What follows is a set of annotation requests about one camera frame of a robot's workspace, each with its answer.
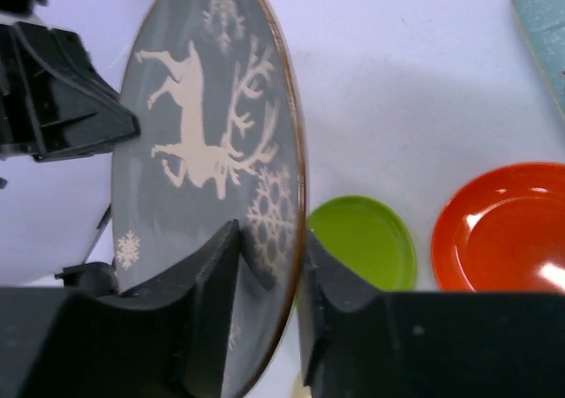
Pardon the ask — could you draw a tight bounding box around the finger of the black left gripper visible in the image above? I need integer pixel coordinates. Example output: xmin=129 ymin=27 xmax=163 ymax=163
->
xmin=55 ymin=203 xmax=120 ymax=296

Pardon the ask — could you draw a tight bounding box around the light blue rectangular dish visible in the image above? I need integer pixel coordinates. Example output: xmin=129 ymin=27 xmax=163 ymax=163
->
xmin=511 ymin=0 xmax=564 ymax=112

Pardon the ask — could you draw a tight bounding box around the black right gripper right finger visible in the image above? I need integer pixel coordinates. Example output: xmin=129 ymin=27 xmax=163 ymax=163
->
xmin=299 ymin=232 xmax=564 ymax=397

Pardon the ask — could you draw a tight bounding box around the orange round plate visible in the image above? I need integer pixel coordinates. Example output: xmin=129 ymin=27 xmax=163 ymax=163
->
xmin=431 ymin=161 xmax=564 ymax=293

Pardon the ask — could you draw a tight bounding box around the grey reindeer plate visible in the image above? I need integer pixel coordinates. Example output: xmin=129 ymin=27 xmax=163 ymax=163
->
xmin=111 ymin=0 xmax=305 ymax=397

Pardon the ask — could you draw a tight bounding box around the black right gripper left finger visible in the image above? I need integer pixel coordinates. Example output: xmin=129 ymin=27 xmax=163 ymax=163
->
xmin=1 ymin=221 xmax=241 ymax=397

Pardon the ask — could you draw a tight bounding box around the lime green round plate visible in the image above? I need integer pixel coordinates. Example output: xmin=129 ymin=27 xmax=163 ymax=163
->
xmin=306 ymin=195 xmax=418 ymax=291

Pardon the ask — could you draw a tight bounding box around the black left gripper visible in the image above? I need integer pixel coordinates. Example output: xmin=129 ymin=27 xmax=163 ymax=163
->
xmin=0 ymin=0 xmax=140 ymax=162

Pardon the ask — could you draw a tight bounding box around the cream floral plate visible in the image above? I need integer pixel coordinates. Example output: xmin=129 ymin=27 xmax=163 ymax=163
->
xmin=290 ymin=372 xmax=312 ymax=398

